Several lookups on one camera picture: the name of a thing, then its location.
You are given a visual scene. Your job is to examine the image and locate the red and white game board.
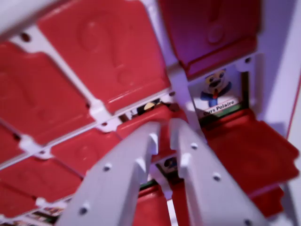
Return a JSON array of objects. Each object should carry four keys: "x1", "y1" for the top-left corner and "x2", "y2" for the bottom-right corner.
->
[{"x1": 0, "y1": 0, "x2": 301, "y2": 226}]

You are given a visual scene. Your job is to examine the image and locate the polar bear picture card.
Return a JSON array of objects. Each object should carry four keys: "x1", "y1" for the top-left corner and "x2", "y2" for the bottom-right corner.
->
[{"x1": 190, "y1": 67, "x2": 243, "y2": 119}]

